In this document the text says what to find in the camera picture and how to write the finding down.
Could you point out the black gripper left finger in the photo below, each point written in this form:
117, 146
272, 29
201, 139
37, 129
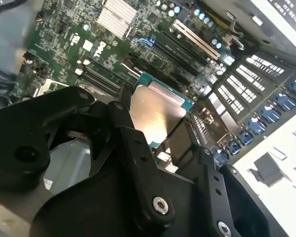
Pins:
27, 123

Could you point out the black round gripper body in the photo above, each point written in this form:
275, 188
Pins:
101, 209

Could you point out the silver CPU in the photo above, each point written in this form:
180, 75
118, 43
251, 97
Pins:
158, 108

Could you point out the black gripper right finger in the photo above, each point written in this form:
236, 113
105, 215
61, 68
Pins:
212, 172

